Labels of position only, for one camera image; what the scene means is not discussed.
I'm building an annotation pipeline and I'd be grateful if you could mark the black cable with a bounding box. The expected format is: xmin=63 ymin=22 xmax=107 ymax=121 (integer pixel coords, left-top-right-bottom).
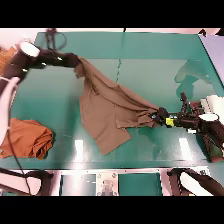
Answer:
xmin=45 ymin=28 xmax=68 ymax=52
xmin=5 ymin=128 xmax=33 ymax=196

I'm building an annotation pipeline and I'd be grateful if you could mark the brown shirt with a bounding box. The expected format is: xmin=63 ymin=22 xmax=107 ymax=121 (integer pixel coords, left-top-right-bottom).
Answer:
xmin=73 ymin=57 xmax=162 ymax=156

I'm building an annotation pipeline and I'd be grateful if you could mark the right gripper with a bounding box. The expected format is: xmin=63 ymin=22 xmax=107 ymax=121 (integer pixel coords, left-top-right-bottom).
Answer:
xmin=154 ymin=106 xmax=184 ymax=130

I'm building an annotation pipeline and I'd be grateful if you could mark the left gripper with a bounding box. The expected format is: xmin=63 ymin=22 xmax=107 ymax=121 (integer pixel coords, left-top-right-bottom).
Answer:
xmin=58 ymin=52 xmax=81 ymax=70

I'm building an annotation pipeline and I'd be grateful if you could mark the orange garment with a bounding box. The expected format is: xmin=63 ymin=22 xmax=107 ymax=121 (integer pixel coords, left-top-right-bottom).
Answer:
xmin=0 ymin=117 xmax=55 ymax=161

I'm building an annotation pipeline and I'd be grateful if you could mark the silver frame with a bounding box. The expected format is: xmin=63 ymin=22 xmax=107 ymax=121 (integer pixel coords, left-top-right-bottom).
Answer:
xmin=0 ymin=167 xmax=224 ymax=197

